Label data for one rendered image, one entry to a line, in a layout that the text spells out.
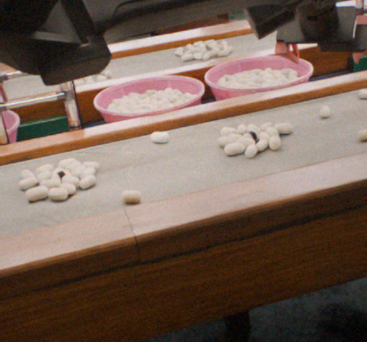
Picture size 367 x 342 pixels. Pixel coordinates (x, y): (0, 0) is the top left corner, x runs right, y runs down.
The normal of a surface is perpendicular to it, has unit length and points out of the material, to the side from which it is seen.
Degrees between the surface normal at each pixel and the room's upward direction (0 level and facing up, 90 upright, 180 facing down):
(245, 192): 0
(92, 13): 52
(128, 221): 0
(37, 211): 0
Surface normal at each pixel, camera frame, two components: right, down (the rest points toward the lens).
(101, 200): -0.11, -0.89
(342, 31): -0.33, -0.40
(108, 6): 0.41, -0.33
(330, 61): 0.26, 0.40
